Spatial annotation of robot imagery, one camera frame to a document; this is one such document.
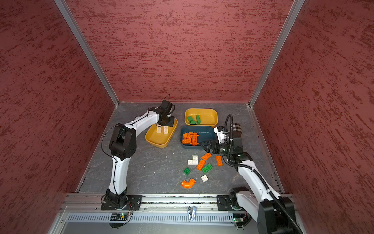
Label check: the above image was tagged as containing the right circuit board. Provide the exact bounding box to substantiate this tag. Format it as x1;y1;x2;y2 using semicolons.
232;213;247;223

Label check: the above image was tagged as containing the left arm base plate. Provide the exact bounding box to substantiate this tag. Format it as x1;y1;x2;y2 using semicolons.
101;195;143;211

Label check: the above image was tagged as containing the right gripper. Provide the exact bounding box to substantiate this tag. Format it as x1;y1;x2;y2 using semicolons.
200;139;233;156

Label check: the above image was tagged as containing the yellow tub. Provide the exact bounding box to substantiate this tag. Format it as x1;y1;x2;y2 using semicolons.
145;118;178;148
184;108;218;127

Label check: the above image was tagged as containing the black corrugated cable hose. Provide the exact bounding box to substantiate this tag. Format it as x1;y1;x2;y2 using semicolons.
223;113;304;234

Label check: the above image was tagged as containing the circuit board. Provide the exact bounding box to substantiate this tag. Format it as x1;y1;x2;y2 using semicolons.
232;213;247;223
110;213;128;221

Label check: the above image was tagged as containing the left circuit board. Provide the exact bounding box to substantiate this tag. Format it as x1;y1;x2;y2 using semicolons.
110;213;128;221

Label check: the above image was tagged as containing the plaid checkered pouch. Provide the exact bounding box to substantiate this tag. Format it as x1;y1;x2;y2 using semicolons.
232;123;242;138

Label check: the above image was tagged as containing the aluminium front rail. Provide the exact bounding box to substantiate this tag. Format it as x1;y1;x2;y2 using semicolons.
60;193;224;213

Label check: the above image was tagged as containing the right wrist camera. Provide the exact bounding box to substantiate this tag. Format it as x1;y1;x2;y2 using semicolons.
214;126;226;144

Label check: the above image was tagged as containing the green 2x4 lego plate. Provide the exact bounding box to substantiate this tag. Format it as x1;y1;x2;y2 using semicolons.
196;115;201;125

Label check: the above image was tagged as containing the green 2x3 lego plate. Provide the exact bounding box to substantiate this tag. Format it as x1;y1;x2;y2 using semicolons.
202;164;213;174

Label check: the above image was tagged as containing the white square lego lower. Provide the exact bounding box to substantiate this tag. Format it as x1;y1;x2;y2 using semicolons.
201;175;208;182

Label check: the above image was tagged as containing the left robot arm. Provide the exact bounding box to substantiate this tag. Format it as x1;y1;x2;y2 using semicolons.
101;100;175;210

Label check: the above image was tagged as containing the orange long lego chassis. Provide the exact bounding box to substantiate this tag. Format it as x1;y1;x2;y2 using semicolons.
191;133;199;146

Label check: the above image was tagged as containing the white L-shaped lego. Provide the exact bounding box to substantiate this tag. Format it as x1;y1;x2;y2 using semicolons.
188;155;198;166

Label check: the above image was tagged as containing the dark teal tub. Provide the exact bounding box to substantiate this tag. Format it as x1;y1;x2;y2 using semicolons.
180;125;217;150

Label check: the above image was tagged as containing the metal clip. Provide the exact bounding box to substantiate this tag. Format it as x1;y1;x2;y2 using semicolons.
187;206;197;221

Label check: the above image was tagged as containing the yellow tub right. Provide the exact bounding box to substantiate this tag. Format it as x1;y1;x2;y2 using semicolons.
184;108;218;127

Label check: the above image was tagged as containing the yellow tub left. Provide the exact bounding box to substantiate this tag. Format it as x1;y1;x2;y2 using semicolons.
145;118;178;148

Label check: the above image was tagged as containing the orange curved lego piece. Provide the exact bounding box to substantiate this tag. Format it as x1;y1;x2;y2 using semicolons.
181;178;196;189

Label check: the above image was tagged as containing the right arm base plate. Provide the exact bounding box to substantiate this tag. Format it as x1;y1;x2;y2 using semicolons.
217;195;243;211

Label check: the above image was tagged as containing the orange 2x4 lego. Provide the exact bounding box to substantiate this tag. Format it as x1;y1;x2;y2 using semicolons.
182;138;192;145

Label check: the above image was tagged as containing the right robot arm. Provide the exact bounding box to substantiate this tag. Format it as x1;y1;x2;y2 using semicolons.
200;140;303;234

